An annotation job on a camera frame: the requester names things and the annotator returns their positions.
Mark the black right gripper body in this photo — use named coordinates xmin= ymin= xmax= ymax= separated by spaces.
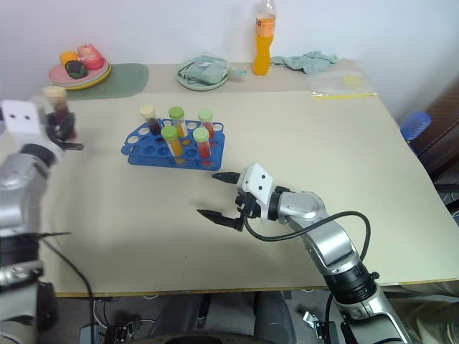
xmin=234 ymin=188 xmax=265 ymax=221

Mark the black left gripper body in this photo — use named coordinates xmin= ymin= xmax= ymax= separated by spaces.
xmin=45 ymin=111 xmax=69 ymax=151

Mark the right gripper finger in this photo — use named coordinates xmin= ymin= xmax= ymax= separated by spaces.
xmin=196 ymin=209 xmax=246 ymax=232
xmin=211 ymin=171 xmax=242 ymax=187

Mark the cream cap dark red tube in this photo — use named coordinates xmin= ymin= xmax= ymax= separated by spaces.
xmin=138 ymin=104 xmax=162 ymax=136
xmin=43 ymin=85 xmax=78 ymax=140

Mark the blue test tube rack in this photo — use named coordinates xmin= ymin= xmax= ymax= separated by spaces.
xmin=120 ymin=119 xmax=225 ymax=171

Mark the green cap red tube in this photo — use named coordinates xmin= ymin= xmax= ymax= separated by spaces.
xmin=191 ymin=127 xmax=214 ymax=170
xmin=197 ymin=108 xmax=217 ymax=140

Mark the pink plate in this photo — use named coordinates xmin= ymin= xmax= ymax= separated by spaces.
xmin=48 ymin=59 xmax=109 ymax=87

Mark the dark purple toy fruit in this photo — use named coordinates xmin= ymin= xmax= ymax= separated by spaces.
xmin=63 ymin=59 xmax=87 ymax=79

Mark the green cap orange tube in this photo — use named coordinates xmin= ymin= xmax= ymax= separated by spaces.
xmin=160 ymin=125 xmax=186 ymax=166
xmin=168 ymin=105 xmax=188 ymax=140

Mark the orange toy fruit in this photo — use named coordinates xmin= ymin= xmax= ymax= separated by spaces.
xmin=59 ymin=50 xmax=80 ymax=68

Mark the pink red toy fruit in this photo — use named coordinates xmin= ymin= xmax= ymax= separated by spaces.
xmin=76 ymin=43 xmax=105 ymax=71

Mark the dark green placemat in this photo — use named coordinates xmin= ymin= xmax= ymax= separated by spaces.
xmin=65 ymin=62 xmax=150 ymax=102

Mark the light green plate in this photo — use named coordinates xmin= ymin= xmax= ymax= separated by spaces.
xmin=176 ymin=58 xmax=231 ymax=92

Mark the dark grey rounded shape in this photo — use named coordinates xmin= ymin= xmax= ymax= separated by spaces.
xmin=253 ymin=291 xmax=299 ymax=344

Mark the light green pouch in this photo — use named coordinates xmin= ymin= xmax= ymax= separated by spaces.
xmin=180 ymin=54 xmax=248 ymax=86

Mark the orange soda bottle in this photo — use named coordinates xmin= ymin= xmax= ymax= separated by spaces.
xmin=252 ymin=0 xmax=278 ymax=77

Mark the light green cloth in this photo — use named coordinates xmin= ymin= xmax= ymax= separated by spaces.
xmin=270 ymin=50 xmax=339 ymax=75

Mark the clear plastic zip bag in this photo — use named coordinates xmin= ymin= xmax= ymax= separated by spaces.
xmin=309 ymin=69 xmax=379 ymax=99

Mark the black electronics box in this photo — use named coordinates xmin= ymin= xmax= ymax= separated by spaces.
xmin=103 ymin=321 xmax=141 ymax=344

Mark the blue stool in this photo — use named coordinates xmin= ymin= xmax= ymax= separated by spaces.
xmin=399 ymin=110 xmax=432 ymax=143

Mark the beige padded object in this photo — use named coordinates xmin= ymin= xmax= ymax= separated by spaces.
xmin=383 ymin=281 xmax=459 ymax=344

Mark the brown wooden cabinet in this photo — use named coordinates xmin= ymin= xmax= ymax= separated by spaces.
xmin=411 ymin=80 xmax=459 ymax=182

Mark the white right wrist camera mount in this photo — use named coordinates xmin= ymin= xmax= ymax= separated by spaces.
xmin=237 ymin=162 xmax=278 ymax=220

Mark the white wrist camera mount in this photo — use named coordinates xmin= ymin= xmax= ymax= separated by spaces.
xmin=0 ymin=100 xmax=48 ymax=136
xmin=237 ymin=162 xmax=278 ymax=220

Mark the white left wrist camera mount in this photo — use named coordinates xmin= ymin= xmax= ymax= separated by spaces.
xmin=0 ymin=100 xmax=48 ymax=136

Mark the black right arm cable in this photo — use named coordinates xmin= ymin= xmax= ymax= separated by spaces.
xmin=243 ymin=211 xmax=372 ymax=270

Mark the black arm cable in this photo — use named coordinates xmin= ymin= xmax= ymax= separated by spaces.
xmin=34 ymin=230 xmax=96 ymax=300
xmin=243 ymin=211 xmax=372 ymax=270

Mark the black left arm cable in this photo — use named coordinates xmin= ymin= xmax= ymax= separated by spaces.
xmin=34 ymin=230 xmax=96 ymax=300

